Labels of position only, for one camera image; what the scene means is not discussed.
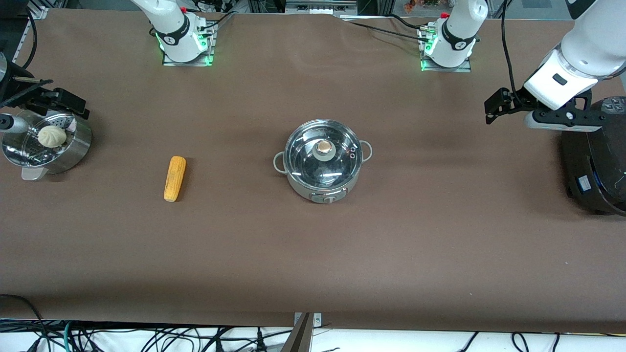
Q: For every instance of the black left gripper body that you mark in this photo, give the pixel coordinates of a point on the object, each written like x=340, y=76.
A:
x=514, y=103

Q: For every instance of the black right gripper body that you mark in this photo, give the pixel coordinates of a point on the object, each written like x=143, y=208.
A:
x=30, y=97

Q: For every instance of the yellow corn cob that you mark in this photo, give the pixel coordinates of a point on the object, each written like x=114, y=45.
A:
x=174, y=178

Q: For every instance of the glass pot lid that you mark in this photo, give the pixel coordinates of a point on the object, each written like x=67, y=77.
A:
x=313, y=166

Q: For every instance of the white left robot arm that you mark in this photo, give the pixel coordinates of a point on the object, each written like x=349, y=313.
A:
x=455, y=34

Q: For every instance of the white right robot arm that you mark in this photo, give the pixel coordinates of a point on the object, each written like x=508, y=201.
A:
x=176, y=29

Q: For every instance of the steel electric pot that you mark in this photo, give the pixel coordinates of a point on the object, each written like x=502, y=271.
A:
x=328, y=193

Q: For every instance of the white steamed bun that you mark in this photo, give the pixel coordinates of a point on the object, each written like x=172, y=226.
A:
x=52, y=136

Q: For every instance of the steel steamer basket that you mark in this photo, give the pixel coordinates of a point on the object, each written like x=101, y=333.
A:
x=73, y=151

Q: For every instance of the black round appliance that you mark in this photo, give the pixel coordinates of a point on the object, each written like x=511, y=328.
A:
x=594, y=171

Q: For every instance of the brown table mat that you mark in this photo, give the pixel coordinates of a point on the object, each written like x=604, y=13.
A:
x=313, y=254

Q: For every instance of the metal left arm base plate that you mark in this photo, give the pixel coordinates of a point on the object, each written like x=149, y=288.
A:
x=467, y=66

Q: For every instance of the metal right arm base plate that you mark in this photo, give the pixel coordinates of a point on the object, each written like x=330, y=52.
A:
x=209, y=51

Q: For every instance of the metal table edge bracket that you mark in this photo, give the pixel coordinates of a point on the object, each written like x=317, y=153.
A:
x=315, y=319

